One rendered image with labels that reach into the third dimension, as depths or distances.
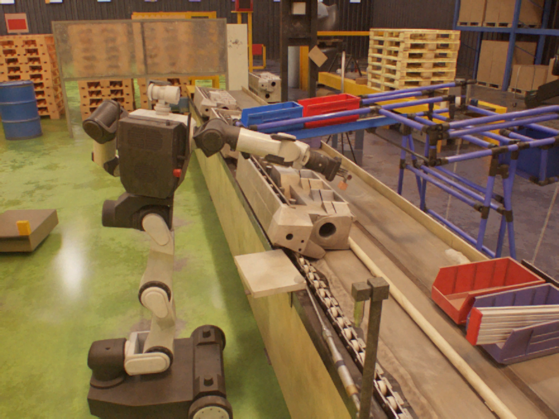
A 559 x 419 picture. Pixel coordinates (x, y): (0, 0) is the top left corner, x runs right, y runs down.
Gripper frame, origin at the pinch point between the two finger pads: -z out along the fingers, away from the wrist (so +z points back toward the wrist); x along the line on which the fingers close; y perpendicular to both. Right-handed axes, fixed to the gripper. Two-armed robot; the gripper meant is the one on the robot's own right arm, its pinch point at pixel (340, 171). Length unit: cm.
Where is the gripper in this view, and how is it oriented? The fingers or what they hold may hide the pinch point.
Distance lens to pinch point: 220.6
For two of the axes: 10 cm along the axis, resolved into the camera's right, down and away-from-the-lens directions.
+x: -4.0, 8.8, 2.5
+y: 2.6, 3.7, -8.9
